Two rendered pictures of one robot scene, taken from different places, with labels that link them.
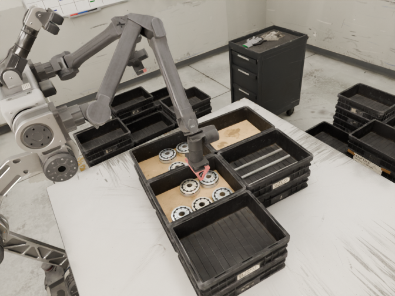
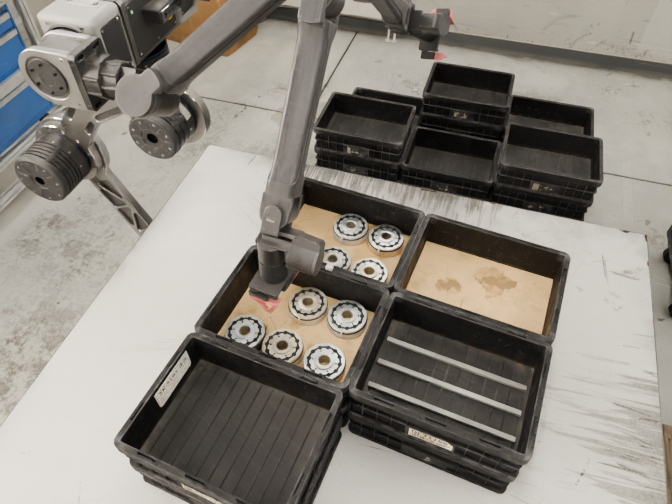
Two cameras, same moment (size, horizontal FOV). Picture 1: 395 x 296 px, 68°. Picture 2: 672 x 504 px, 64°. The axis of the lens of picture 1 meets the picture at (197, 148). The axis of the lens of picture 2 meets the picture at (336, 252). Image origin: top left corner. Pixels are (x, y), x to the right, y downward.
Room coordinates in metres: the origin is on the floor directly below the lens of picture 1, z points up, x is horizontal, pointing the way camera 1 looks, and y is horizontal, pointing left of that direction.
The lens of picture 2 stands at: (0.52, -0.57, 2.03)
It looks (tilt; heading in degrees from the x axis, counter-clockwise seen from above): 49 degrees down; 45
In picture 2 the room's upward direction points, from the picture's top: straight up
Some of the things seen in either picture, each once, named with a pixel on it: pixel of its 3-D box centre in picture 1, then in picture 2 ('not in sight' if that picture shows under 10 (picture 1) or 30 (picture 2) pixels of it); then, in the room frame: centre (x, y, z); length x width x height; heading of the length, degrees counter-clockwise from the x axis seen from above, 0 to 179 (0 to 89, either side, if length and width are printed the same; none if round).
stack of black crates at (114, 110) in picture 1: (134, 117); (461, 122); (2.58, 0.59, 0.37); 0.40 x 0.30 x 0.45; 117
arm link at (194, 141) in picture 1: (196, 141); (275, 248); (0.92, 0.00, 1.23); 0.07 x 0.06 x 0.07; 115
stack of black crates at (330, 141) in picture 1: (329, 148); not in sight; (1.82, -1.10, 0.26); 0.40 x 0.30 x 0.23; 27
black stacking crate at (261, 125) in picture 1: (233, 135); (479, 285); (1.40, -0.22, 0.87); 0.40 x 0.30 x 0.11; 111
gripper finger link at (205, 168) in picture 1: (199, 170); (271, 294); (0.90, 0.01, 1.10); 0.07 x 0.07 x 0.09; 21
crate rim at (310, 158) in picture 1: (263, 155); (452, 369); (1.13, -0.33, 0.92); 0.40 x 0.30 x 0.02; 111
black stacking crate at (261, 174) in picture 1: (263, 163); (449, 380); (1.13, -0.33, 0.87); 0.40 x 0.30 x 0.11; 111
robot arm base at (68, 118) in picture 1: (69, 117); (108, 77); (0.87, 0.41, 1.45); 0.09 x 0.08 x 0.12; 27
